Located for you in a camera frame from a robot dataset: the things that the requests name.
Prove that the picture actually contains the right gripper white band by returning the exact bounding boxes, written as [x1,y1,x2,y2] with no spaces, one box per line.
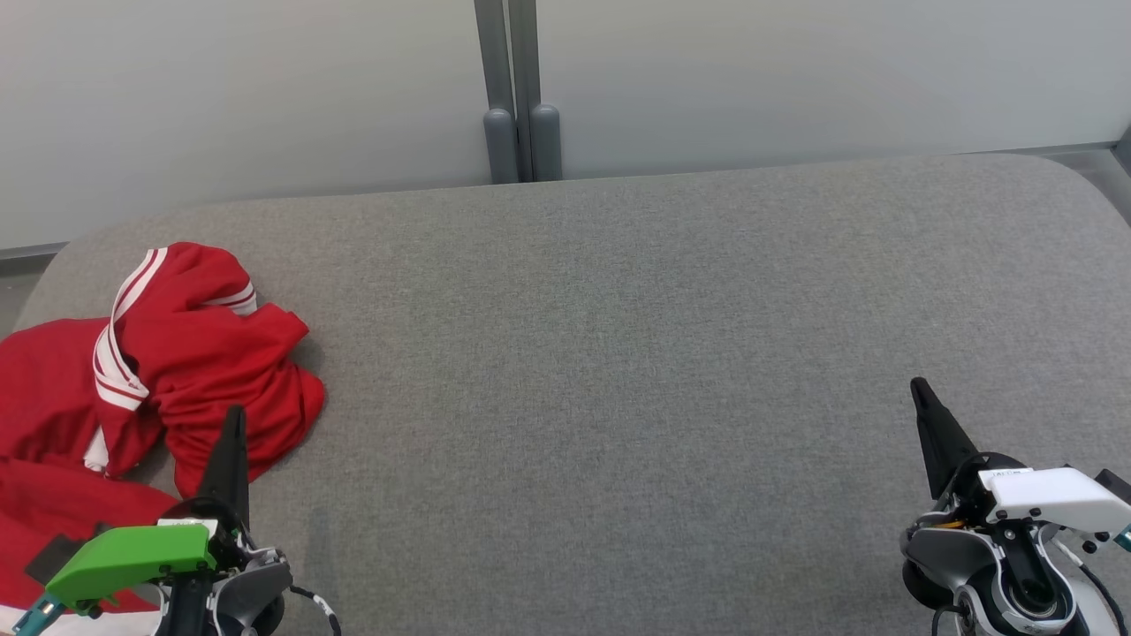
[910,377,1131,535]

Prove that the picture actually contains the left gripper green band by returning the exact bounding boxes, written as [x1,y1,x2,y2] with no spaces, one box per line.
[44,405,251,615]

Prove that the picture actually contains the red basketball jersey number 23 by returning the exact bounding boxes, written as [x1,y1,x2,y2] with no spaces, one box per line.
[93,243,328,497]

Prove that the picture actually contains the plain red garment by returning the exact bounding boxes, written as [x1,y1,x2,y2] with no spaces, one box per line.
[0,455,182,619]

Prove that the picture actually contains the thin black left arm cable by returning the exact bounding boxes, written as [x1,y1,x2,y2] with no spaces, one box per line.
[292,585,343,636]

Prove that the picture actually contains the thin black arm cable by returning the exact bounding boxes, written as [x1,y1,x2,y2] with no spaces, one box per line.
[292,585,343,636]
[1076,565,1130,636]

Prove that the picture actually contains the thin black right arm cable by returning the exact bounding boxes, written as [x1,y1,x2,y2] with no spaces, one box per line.
[1076,565,1130,636]

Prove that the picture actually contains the left camera cable teal plug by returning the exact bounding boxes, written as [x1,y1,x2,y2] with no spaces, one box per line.
[13,596,63,636]

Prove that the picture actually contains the grey partition post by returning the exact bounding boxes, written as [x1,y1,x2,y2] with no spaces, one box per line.
[474,0,520,185]
[508,0,564,182]

